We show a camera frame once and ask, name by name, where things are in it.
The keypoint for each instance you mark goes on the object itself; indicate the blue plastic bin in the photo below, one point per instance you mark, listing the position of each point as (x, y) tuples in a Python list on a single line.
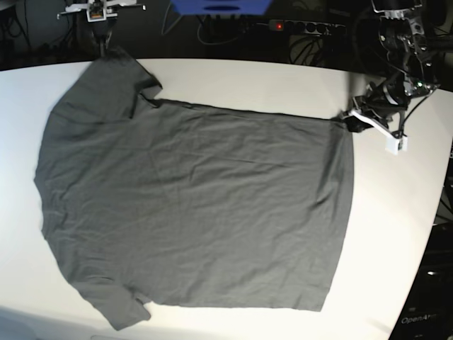
[(214, 7)]

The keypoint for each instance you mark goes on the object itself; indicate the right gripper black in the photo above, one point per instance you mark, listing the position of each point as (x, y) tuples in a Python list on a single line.
[(99, 35)]

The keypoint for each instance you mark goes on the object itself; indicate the grey T-shirt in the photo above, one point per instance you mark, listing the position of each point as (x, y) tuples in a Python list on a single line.
[(152, 200)]

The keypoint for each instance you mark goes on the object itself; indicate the black power strip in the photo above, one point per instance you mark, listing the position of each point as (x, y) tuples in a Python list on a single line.
[(307, 27)]

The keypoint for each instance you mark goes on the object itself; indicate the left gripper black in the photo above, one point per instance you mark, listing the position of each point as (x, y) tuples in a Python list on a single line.
[(380, 102)]

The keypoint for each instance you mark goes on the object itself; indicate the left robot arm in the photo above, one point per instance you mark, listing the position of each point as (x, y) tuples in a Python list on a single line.
[(388, 40)]

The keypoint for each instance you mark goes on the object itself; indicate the black box with lettering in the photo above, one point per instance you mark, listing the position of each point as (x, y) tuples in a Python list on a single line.
[(427, 312)]

